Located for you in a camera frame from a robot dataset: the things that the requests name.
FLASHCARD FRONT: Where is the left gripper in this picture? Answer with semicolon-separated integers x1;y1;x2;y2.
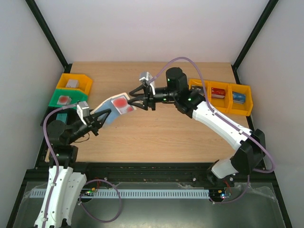
67;107;111;144

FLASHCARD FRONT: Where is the white card holder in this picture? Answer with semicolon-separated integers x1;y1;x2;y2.
91;93;136;125

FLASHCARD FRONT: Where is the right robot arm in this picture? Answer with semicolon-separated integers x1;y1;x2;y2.
128;67;266;186

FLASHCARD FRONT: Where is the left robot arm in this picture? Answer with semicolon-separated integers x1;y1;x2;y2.
34;107;111;228

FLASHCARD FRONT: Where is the teal holder in black bin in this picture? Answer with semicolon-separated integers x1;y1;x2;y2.
56;113;67;123

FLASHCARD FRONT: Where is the holder with red card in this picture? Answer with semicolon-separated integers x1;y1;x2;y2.
57;95;72;105

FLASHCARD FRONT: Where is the grey holder in yellow bin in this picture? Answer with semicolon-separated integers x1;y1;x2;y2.
65;79;79;88

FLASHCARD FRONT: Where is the yellow bin with black cards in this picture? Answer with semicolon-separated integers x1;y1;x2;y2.
189;78;210;97

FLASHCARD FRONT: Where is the black card stack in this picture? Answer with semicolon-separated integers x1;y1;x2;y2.
191;85;205;96

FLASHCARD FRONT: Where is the red card stack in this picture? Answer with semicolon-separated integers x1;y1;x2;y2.
211;87;226;99

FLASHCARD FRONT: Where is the yellow bin with red cards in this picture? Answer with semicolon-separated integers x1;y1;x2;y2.
207;81;232;114

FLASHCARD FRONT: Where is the blue card stack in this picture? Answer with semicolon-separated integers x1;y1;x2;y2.
232;91;246;104

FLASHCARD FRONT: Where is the yellow bin with blue cards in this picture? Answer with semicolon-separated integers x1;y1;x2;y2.
229;84;253;116

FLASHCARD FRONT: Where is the green bin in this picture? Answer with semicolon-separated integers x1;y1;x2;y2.
48;89;88;107

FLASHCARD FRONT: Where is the yellow bin far left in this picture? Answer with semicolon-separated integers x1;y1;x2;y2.
56;73;93;95

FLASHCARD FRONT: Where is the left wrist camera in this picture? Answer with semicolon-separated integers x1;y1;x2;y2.
76;101;90;125

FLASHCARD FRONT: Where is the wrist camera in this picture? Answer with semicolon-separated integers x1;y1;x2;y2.
76;101;90;125
139;71;156;95

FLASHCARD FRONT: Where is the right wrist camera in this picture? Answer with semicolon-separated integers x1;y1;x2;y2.
139;71;156;95

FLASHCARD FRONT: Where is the left black frame post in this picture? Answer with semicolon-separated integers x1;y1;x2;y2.
25;0;72;73

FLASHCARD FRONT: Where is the black frame post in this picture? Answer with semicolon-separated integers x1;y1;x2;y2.
232;0;279;72
25;0;72;73

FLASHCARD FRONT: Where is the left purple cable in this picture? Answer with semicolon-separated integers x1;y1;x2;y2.
42;103;122;228

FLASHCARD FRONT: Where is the purple cable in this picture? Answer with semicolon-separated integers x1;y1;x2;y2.
148;57;277;205
42;103;122;228

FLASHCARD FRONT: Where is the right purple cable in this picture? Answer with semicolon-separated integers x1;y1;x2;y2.
148;57;277;205

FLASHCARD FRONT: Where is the white slotted cable duct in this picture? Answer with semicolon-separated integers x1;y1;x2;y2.
25;189;210;200

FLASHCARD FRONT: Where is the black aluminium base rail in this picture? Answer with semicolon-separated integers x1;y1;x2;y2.
22;162;278;188

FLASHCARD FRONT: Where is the right black frame post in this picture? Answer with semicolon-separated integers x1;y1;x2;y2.
232;0;279;72

